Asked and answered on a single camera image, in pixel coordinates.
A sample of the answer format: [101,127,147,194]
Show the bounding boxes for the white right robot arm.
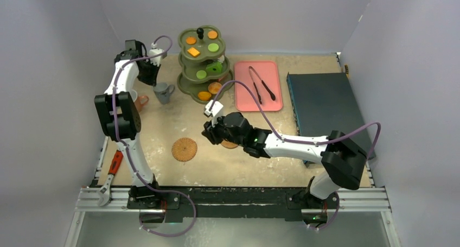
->
[202,112,367,207]

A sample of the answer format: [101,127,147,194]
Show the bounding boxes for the green macaron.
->
[207,43,220,53]
[196,69,207,80]

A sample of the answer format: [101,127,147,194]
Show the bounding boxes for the yellow egg tart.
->
[197,91,212,102]

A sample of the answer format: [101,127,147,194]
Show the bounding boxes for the round orange cookie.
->
[186,36,197,45]

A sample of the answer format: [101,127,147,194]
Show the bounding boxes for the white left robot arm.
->
[94,40,167,208]

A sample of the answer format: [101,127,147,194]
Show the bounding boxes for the red handled tool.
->
[108,150,124,175]

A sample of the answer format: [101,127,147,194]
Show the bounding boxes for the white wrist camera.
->
[147,42,167,67]
[203,100,223,127]

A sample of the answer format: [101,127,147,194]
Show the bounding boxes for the purple cable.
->
[111,35,197,238]
[208,80,382,232]

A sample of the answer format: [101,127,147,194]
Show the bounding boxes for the black cat-paw tongs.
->
[248,66,277,105]

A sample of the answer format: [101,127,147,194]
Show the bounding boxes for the paw print bun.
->
[208,81,222,95]

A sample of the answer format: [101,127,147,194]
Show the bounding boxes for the grey mug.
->
[152,83,175,105]

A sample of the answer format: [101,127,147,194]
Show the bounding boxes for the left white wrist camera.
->
[147,42,167,67]

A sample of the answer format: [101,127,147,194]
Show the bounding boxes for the green three-tier stand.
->
[177,25,234,104]

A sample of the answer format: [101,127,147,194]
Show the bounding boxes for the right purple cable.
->
[208,80,382,232]

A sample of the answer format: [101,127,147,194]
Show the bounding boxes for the dark grey flat box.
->
[286,73,365,137]

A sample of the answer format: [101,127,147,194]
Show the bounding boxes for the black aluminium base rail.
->
[75,186,391,223]

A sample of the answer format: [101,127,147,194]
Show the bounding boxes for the orange mug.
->
[130,90,149,112]

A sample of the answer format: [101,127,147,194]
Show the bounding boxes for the yellow square cracker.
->
[187,47,201,58]

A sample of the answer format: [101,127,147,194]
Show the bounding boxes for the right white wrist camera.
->
[203,100,223,127]

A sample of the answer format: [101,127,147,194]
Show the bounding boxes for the pink serving tray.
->
[234,60,283,112]

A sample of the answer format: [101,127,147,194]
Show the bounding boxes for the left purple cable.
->
[111,35,197,238]

